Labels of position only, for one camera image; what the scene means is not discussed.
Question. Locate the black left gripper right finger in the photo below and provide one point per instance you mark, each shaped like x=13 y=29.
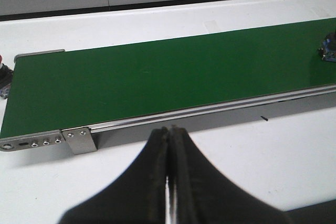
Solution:
x=199 y=193

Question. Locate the green conveyor belt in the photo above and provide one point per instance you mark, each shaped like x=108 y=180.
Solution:
x=76 y=88

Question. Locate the aluminium conveyor side rail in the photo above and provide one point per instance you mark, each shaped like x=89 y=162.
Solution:
x=199 y=110

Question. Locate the steel conveyor end bracket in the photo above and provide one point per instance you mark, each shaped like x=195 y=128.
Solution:
x=79 y=140

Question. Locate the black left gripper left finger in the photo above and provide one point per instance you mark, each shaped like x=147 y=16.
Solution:
x=136 y=196

